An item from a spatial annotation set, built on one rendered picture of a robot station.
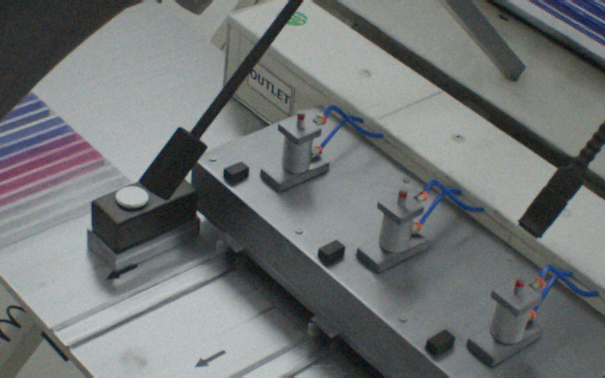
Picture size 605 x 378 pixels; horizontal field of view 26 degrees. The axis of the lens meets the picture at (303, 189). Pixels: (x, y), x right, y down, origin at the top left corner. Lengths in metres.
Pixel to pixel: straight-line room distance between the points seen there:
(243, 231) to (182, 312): 0.08
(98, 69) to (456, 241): 0.41
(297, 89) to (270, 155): 0.10
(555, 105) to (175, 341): 0.35
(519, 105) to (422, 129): 0.08
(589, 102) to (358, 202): 0.20
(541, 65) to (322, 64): 0.18
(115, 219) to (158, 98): 0.23
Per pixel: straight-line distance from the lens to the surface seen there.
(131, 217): 0.96
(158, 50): 1.23
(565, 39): 1.03
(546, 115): 1.03
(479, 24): 0.97
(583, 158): 0.79
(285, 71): 1.10
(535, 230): 0.78
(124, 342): 0.93
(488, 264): 0.94
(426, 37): 1.10
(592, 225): 0.97
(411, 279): 0.91
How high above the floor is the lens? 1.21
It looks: 3 degrees down
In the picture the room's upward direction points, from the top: 37 degrees clockwise
